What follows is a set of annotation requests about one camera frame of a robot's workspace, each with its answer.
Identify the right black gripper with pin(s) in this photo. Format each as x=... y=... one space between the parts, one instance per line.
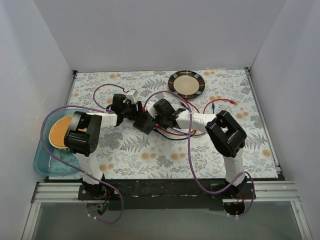
x=171 y=118

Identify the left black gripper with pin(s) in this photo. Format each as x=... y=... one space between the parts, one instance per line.
x=141 y=119

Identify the black network switch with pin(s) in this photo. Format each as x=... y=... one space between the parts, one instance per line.
x=145 y=123

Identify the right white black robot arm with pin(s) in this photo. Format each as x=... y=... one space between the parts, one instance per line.
x=227 y=136

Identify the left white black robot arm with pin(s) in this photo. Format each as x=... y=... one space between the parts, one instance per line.
x=83 y=133

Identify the dark rimmed beige plate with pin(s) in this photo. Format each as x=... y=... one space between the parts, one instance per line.
x=186 y=84

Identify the floral tablecloth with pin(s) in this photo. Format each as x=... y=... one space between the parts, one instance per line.
x=126 y=153

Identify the orange woven round plate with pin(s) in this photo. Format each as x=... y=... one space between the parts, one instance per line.
x=58 y=131

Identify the teal plastic tray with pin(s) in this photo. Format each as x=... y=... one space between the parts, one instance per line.
x=46 y=165

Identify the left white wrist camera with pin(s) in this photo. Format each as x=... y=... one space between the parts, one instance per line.
x=131 y=95

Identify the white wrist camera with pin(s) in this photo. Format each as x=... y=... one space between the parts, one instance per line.
x=149 y=107
x=131 y=95

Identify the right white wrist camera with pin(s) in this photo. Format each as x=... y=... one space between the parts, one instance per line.
x=149 y=107

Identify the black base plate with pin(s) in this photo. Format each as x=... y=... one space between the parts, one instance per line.
x=136 y=194

